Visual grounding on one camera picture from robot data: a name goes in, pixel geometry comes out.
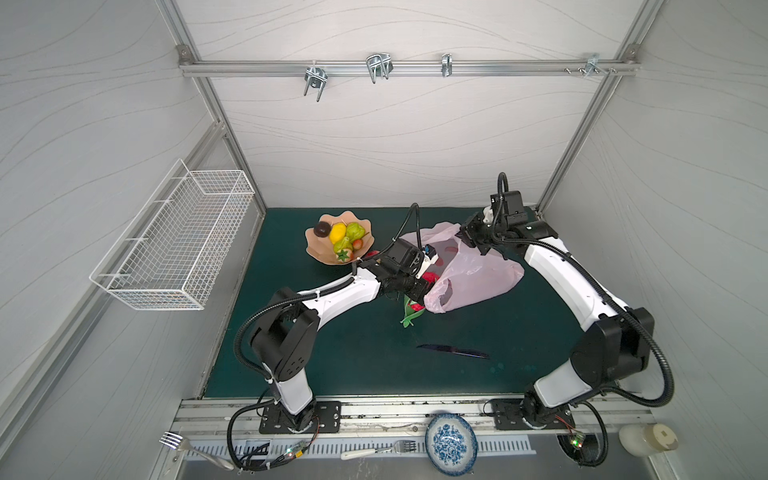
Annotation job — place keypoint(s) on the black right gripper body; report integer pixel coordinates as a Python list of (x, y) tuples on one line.
[(474, 234)]

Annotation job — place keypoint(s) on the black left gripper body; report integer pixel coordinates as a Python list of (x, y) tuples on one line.
[(410, 285)]

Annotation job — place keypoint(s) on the pink plastic bag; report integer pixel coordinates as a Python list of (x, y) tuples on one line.
[(464, 275)]

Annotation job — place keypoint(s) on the red dragon fruit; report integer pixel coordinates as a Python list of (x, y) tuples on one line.
[(413, 309)]

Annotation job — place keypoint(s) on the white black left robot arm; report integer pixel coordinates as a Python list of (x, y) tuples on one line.
[(283, 334)]

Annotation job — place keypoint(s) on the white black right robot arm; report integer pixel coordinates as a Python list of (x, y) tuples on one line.
[(617, 340)]

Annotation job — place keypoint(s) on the red strawberry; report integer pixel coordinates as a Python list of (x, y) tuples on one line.
[(344, 256)]

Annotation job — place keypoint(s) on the green pear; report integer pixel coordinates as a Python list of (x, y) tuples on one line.
[(354, 231)]

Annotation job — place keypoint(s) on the yellow lemon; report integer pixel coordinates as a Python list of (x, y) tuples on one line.
[(337, 232)]

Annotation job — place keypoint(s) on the beige scalloped fruit bowl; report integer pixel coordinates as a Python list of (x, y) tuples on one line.
[(322, 250)]

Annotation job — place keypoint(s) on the dark purple plum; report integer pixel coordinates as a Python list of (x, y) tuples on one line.
[(322, 229)]

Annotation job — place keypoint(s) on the dark purple knife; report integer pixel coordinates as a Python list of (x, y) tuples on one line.
[(455, 351)]

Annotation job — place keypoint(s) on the small metal hook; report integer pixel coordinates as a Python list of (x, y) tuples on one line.
[(446, 65)]

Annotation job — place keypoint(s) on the blue white patterned plate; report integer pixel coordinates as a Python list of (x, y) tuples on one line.
[(451, 444)]

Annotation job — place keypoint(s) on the metal hook clamp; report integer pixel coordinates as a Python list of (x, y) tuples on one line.
[(379, 65)]

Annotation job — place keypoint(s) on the metal u-bolt clamp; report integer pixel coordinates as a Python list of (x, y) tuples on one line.
[(316, 79)]

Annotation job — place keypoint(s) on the white cylindrical cup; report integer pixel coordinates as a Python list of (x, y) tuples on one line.
[(644, 440)]

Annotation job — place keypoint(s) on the silver fork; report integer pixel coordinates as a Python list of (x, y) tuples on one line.
[(178, 442)]

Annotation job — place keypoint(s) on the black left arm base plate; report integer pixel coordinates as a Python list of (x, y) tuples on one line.
[(317, 416)]

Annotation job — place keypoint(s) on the white handled fork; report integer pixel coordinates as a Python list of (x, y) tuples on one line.
[(398, 447)]

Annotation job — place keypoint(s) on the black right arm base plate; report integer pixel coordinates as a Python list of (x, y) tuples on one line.
[(510, 414)]

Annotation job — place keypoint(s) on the metal bracket with screws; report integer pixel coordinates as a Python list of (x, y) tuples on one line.
[(592, 67)]

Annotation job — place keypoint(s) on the white wire basket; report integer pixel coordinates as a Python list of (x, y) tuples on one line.
[(171, 253)]

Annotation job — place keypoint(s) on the aluminium cross rail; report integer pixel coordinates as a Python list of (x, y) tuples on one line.
[(626, 65)]

